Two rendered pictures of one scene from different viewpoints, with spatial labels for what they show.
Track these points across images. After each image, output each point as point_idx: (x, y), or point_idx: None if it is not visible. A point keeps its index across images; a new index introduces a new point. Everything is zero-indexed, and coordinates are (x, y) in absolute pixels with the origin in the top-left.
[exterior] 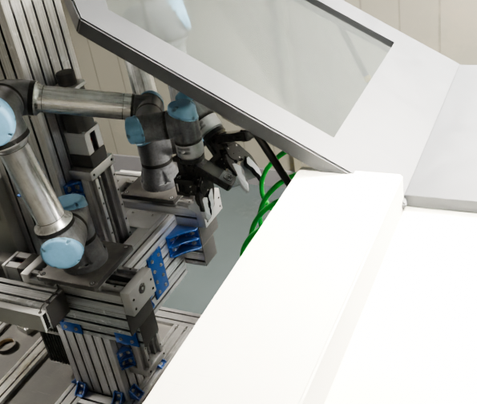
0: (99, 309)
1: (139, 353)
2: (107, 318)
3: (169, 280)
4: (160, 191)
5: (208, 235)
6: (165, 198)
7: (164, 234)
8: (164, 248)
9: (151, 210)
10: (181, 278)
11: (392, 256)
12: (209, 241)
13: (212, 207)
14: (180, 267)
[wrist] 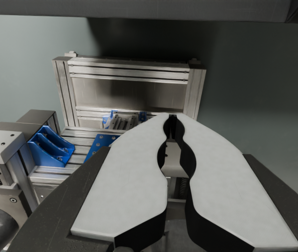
0: None
1: (134, 126)
2: None
3: (92, 136)
4: (10, 214)
5: (23, 126)
6: (19, 205)
7: (61, 171)
8: (74, 160)
9: (34, 200)
10: (77, 127)
11: None
12: (28, 121)
13: (151, 132)
14: (69, 134)
